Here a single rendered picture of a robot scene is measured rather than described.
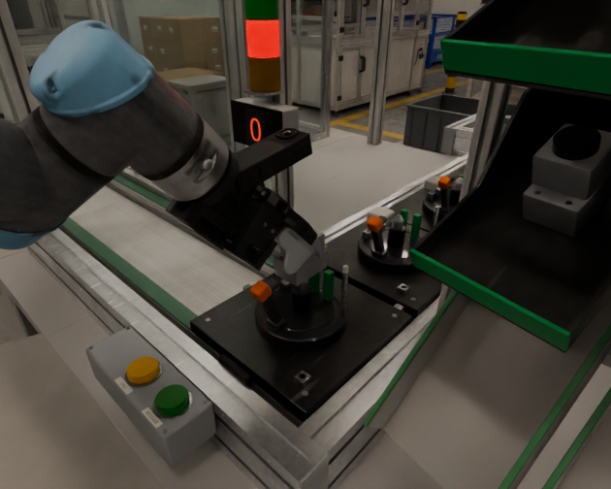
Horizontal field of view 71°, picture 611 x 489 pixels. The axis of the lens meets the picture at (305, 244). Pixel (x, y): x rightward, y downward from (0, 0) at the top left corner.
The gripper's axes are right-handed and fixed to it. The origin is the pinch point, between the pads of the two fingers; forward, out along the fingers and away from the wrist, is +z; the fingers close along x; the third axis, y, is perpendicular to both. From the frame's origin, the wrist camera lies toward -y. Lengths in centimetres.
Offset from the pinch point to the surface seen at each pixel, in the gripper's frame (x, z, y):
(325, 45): -83, 55, -84
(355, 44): -320, 298, -316
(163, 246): -42.9, 14.3, 11.6
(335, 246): -9.8, 22.5, -6.0
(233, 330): -5.5, 4.2, 15.8
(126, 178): -80, 19, 1
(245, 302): -9.2, 7.7, 11.6
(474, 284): 26.2, -13.7, 0.4
